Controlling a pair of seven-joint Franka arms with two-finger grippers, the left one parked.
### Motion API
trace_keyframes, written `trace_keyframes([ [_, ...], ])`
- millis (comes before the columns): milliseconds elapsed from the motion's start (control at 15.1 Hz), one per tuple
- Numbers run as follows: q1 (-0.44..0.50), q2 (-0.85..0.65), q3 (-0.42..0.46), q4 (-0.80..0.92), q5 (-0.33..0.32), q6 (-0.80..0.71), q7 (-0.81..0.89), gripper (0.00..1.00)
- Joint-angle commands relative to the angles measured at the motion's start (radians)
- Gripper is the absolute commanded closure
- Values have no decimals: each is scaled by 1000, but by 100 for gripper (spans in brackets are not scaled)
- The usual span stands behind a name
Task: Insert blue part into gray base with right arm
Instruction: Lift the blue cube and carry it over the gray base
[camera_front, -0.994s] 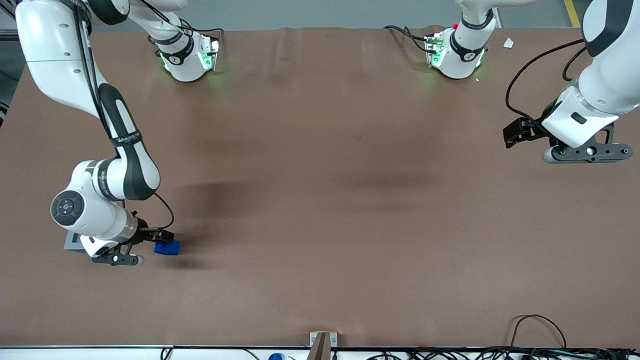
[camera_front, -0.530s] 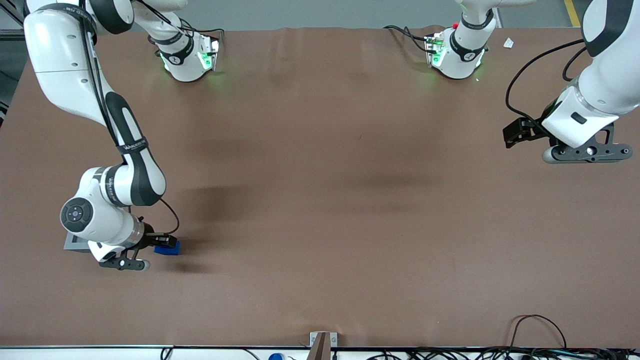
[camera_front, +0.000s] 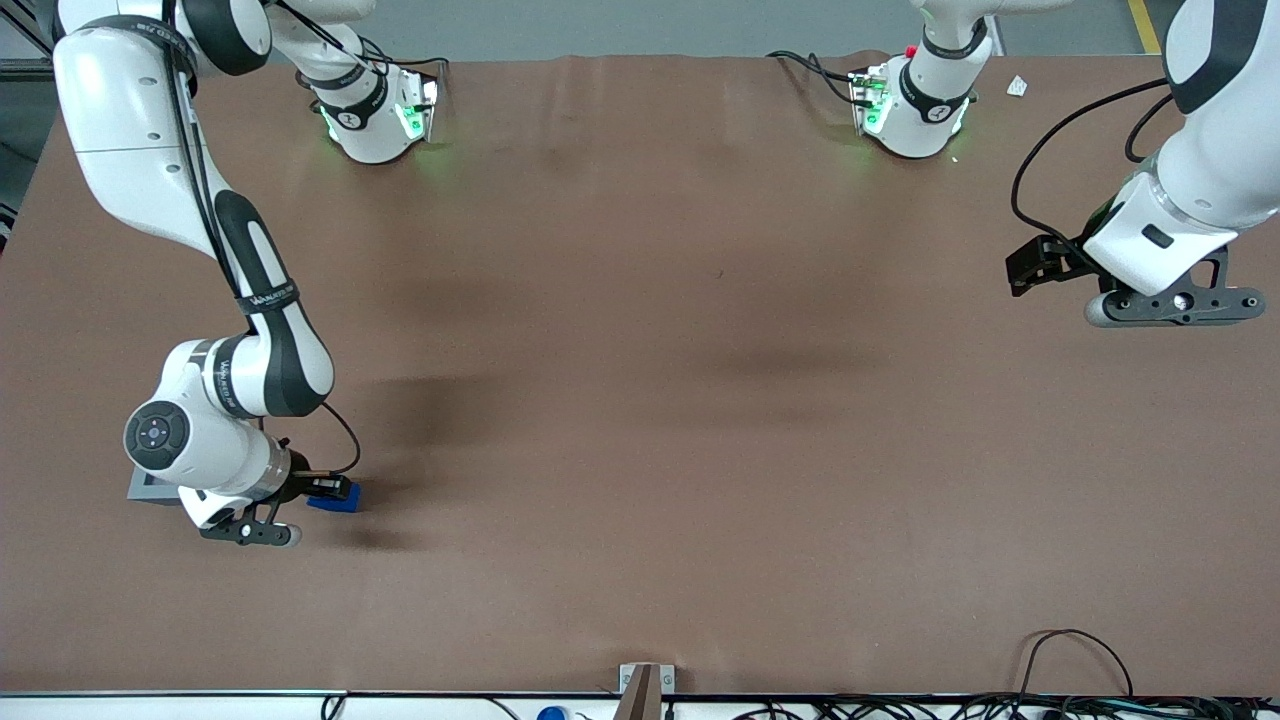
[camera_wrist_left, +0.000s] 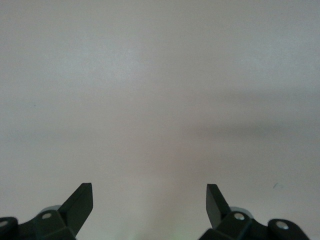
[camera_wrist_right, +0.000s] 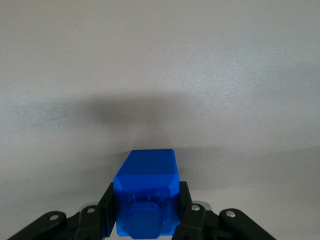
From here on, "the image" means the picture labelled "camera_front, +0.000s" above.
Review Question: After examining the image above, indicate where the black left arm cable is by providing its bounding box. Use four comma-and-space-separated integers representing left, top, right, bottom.
1010, 78, 1173, 263

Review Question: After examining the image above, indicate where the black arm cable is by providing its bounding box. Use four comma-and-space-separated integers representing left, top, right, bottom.
1010, 78, 1173, 263
165, 30, 363, 479

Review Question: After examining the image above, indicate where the black arched cable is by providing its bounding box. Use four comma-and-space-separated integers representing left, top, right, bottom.
1018, 628, 1136, 701

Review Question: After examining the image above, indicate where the short black looped cable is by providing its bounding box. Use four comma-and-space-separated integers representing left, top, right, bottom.
1124, 95, 1177, 164

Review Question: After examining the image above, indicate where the gray square hollow base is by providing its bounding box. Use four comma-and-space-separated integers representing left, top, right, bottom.
127, 467, 183, 507

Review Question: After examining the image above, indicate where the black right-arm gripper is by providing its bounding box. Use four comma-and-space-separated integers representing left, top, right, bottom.
268, 438, 353, 504

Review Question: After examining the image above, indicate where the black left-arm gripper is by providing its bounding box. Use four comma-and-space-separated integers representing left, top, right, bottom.
1005, 232, 1106, 297

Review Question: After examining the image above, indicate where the black cable tangle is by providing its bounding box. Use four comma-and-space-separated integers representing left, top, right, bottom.
730, 695, 1280, 720

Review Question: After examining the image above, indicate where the metal bracket at table edge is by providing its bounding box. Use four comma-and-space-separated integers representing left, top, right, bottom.
620, 665, 663, 720

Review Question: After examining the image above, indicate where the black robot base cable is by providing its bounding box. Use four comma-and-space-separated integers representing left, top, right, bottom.
766, 50, 863, 106
355, 40, 451, 76

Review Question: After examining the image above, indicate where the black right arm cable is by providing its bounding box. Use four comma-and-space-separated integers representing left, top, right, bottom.
165, 30, 363, 479

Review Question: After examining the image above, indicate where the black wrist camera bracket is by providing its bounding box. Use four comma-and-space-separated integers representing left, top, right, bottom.
198, 500, 303, 549
1085, 245, 1268, 329

